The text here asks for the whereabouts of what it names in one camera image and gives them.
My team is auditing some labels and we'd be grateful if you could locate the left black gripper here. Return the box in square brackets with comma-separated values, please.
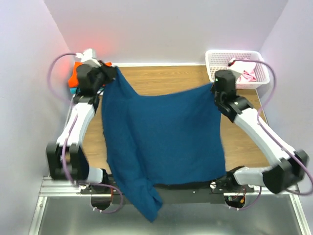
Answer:
[90, 59, 118, 93]

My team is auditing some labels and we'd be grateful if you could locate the dark blue t shirt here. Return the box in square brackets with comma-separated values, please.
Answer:
[101, 70, 226, 222]

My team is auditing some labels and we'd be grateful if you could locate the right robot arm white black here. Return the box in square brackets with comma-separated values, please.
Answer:
[211, 70, 309, 194]

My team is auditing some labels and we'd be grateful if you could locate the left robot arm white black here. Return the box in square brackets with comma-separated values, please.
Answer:
[46, 60, 117, 193]

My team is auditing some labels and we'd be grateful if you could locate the white plastic basket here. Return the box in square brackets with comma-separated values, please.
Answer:
[205, 49, 270, 90]

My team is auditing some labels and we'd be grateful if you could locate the pink t shirt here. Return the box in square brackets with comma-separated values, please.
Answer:
[237, 62, 257, 83]

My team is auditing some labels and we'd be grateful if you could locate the folded orange t shirt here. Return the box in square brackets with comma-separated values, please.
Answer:
[67, 61, 113, 88]

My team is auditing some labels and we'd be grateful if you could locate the folded teal t shirt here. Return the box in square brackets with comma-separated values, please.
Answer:
[70, 88, 77, 94]

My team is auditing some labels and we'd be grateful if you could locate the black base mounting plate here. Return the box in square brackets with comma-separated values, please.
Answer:
[79, 175, 256, 214]

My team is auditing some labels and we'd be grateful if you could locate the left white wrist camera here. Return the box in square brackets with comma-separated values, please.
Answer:
[75, 48, 101, 67]

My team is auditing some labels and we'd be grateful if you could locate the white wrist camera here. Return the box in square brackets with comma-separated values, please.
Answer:
[75, 48, 101, 67]
[227, 58, 247, 83]

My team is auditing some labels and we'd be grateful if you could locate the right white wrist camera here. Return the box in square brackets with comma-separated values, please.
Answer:
[227, 58, 247, 83]

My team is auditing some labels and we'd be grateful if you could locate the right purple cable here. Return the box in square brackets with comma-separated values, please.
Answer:
[229, 59, 313, 196]

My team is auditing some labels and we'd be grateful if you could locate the purple cable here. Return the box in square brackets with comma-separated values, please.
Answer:
[229, 59, 313, 196]
[46, 52, 81, 187]

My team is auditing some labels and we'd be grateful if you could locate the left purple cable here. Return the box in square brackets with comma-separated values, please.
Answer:
[46, 52, 81, 187]

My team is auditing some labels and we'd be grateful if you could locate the aluminium rail frame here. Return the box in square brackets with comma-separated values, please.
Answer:
[28, 175, 80, 235]

